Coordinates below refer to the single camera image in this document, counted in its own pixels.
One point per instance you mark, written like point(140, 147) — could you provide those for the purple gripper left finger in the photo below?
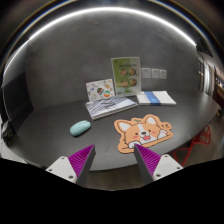
point(76, 167)

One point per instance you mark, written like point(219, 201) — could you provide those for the white sticker picture card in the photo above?
point(101, 89)

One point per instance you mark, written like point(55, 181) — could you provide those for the green upright poster card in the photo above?
point(127, 75)

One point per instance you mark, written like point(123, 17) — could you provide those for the teal computer mouse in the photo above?
point(80, 127)

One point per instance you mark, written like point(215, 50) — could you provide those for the white and blue booklet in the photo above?
point(155, 98)

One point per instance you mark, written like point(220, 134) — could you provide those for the white wall switch plate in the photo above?
point(146, 72)
point(163, 74)
point(155, 73)

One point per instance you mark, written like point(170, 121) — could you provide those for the black monitor screen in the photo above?
point(17, 100)

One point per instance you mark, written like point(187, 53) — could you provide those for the red metal chair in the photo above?
point(203, 138)

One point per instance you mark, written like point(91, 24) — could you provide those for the grey striped book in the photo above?
point(105, 107)

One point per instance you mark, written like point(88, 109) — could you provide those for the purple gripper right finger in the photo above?
point(154, 166)

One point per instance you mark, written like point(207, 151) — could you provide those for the corgi dog mouse pad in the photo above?
point(147, 131)

